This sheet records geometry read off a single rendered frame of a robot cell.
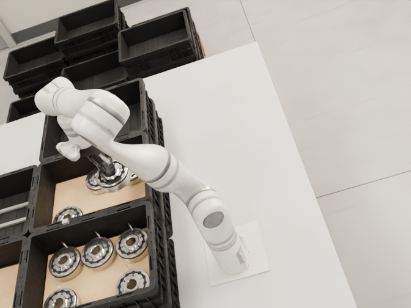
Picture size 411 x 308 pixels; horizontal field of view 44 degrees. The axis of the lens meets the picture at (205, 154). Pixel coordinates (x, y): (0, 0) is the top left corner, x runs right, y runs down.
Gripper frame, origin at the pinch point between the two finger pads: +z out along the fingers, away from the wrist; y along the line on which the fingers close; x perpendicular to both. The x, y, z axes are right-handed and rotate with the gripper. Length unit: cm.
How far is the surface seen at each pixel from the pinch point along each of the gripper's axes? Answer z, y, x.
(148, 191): 6.9, -12.0, -3.6
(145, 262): 16.9, -21.7, 12.0
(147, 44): 51, 108, -90
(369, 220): 100, -36, -77
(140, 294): 7.2, -34.8, 20.6
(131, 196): 16.9, 1.0, -2.0
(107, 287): 16.8, -18.0, 24.1
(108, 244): 13.9, -9.1, 14.9
